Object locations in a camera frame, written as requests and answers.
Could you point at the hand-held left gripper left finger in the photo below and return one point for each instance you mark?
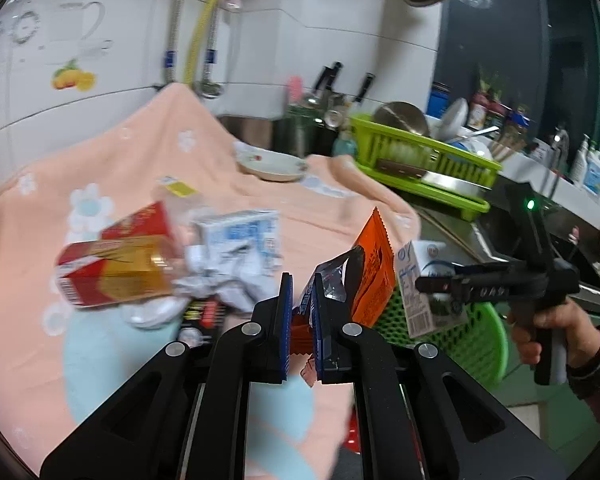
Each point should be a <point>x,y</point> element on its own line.
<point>284,330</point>

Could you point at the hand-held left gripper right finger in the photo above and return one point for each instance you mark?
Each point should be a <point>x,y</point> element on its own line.
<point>320,330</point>

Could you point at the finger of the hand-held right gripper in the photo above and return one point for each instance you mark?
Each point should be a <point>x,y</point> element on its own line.
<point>432,286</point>

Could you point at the small white milk carton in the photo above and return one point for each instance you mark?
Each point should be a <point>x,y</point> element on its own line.
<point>422,315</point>

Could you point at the black and blue snack wrapper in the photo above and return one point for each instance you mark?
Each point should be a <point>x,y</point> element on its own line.
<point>337,275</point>

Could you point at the orange snack packet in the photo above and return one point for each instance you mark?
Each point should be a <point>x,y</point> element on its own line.
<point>375,270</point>

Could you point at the green plastic basket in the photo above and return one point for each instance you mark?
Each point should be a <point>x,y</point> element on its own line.
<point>475,345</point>

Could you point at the clear bottle with yellow label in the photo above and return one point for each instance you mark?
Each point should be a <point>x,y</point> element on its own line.
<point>180,189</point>

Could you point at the person's right hand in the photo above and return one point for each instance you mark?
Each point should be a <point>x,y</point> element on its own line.
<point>570,322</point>

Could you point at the stainless steel sink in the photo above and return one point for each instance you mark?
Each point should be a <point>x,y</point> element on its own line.
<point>480,240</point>

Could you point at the flattened blue white milk carton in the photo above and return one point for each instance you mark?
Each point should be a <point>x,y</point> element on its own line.
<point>240,237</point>

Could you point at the detergent bottle with blue label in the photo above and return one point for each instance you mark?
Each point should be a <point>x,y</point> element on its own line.
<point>594,172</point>

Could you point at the red plastic object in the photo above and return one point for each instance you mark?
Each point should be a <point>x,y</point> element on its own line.
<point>352,442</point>

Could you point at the white pump bottle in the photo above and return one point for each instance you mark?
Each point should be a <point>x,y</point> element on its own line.
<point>580,162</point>

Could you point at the chrome faucet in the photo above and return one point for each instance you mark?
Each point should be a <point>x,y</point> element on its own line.
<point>559,145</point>

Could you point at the green dish rack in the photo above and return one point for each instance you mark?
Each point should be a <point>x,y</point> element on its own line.
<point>430,152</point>

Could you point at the sauce jar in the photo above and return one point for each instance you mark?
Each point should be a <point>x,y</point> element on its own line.
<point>478,110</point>
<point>497,116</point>
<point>517,126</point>

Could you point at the white plate with fruit print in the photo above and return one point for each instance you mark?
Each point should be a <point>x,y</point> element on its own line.
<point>270,165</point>

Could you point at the teal bottle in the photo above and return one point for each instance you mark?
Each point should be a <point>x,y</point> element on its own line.
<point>344,145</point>

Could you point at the white bowl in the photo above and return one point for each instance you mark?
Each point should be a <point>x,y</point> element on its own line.
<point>454,117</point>

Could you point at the metal bowl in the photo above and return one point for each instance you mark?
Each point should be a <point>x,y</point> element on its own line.
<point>400,117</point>

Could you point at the red and gold carton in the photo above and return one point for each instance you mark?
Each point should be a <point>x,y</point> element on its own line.
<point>115,270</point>

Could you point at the blue container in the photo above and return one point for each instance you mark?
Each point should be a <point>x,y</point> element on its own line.
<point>437,99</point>

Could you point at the dark utensil holder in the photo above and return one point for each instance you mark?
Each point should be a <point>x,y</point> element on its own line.
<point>300,132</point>

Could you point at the dark window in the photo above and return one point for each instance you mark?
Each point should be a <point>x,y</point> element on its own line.
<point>520,50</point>

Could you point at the peach floral blanket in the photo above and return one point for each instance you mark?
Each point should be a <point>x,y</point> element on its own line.
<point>130,160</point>

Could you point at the pink brush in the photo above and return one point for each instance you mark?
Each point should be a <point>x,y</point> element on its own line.
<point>294,91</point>

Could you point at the fruit wall sticker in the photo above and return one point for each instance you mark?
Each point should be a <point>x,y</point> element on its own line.
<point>72,79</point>

